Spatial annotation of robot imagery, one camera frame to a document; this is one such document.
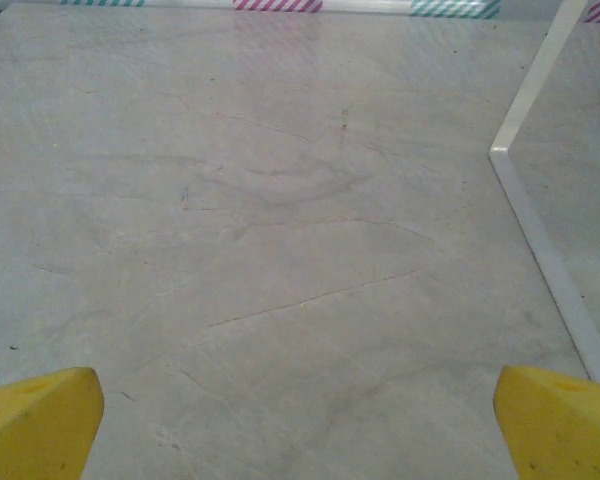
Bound white two-tier shelf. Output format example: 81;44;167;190
488;0;600;389

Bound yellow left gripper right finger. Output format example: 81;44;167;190
493;364;600;480

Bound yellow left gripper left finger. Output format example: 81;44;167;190
0;366;105;480

